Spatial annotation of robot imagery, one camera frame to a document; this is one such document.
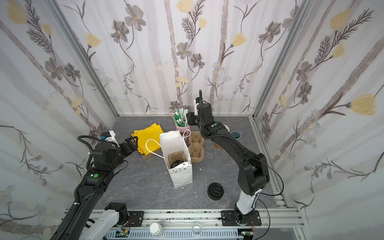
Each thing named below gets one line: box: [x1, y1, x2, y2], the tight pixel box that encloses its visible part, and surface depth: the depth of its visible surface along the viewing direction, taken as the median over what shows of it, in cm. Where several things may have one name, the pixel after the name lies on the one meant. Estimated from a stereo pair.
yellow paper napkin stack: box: [131, 123, 164, 155], surface depth 105 cm
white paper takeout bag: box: [160, 130, 193, 189], surface depth 78 cm
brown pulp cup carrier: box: [167, 151, 187, 169], surface depth 95 cm
